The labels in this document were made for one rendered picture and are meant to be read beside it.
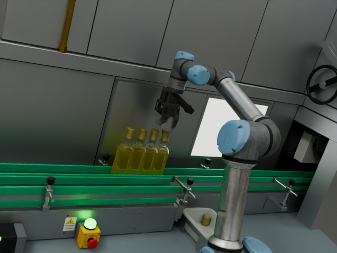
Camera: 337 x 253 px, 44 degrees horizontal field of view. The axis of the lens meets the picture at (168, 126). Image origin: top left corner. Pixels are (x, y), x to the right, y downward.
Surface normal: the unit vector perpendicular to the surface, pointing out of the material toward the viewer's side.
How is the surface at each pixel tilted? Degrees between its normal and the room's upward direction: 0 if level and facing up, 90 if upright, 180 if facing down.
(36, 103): 90
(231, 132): 82
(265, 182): 90
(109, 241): 0
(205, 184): 90
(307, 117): 90
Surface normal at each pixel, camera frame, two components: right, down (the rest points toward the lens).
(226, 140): -0.81, -0.22
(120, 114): 0.47, 0.40
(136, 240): 0.27, -0.92
